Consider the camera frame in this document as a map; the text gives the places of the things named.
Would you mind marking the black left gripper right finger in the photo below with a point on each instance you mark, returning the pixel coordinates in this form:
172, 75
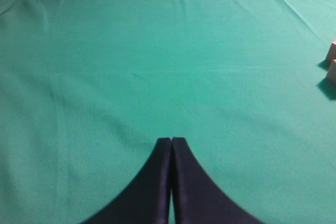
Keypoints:
196, 198

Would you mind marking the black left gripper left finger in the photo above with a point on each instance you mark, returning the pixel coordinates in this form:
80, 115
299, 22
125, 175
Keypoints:
146, 199

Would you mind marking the red cube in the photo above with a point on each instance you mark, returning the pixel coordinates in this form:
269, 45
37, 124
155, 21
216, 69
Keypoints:
331, 74

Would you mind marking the red cube placed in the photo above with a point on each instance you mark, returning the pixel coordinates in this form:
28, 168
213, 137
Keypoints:
331, 55

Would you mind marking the green cloth backdrop and cover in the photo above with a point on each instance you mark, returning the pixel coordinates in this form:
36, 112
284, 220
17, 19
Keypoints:
87, 87

